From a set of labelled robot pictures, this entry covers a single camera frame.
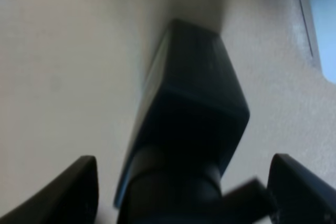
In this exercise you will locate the dark green pump bottle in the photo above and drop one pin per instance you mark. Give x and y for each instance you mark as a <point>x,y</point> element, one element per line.
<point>191,118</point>

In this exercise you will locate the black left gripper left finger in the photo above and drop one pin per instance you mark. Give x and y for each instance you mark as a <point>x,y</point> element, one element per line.
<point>72,197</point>

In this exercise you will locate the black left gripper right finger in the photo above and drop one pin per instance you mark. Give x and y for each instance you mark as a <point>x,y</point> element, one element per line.
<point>299,195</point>

